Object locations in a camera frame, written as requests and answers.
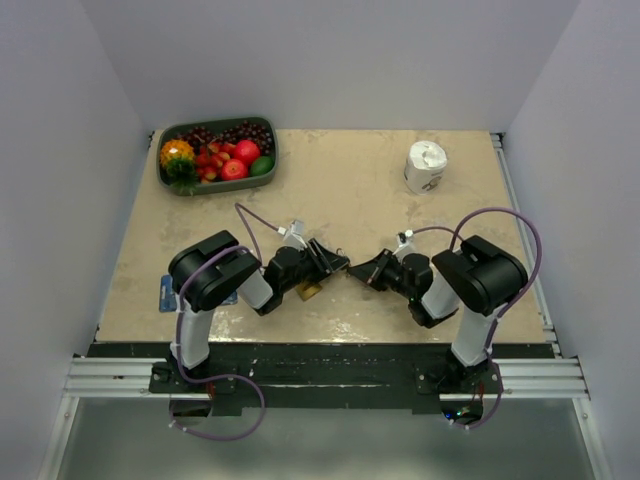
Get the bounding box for red apple lower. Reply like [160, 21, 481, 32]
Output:
[219, 158, 249, 181]

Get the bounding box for small red fruits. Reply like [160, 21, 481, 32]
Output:
[195, 141, 235, 184]

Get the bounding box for orange green fake fruit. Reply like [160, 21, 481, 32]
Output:
[159, 139, 199, 194]

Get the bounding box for green fruit tray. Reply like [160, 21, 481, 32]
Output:
[156, 116, 279, 196]

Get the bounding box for red apple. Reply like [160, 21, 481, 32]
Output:
[233, 140, 261, 167]
[219, 158, 249, 181]

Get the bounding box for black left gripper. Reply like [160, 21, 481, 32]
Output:
[281, 239, 350, 294]

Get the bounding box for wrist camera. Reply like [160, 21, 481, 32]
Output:
[393, 230, 417, 262]
[277, 219, 307, 251]

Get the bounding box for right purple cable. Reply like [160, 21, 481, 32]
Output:
[409, 206, 544, 361]

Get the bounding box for dark grape bunch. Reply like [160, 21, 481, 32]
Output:
[174, 120, 275, 155]

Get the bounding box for large brass padlock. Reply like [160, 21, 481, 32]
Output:
[295, 282, 322, 302]

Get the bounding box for white paper roll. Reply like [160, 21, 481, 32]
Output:
[403, 140, 448, 195]

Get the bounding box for red apple upper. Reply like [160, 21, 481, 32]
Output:
[233, 140, 261, 167]

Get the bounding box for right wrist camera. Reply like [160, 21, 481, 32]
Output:
[393, 230, 417, 262]

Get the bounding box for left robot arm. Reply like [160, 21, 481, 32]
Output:
[168, 227, 349, 392]

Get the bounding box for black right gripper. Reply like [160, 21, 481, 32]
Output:
[349, 247, 416, 301]

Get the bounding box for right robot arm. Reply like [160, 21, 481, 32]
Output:
[347, 235, 529, 393]

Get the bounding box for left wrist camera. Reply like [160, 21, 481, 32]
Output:
[277, 219, 307, 251]

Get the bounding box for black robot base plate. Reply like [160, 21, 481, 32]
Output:
[87, 337, 556, 417]

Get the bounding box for green lime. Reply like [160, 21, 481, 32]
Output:
[250, 156, 275, 177]

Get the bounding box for blue blister pack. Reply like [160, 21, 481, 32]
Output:
[158, 274, 238, 313]

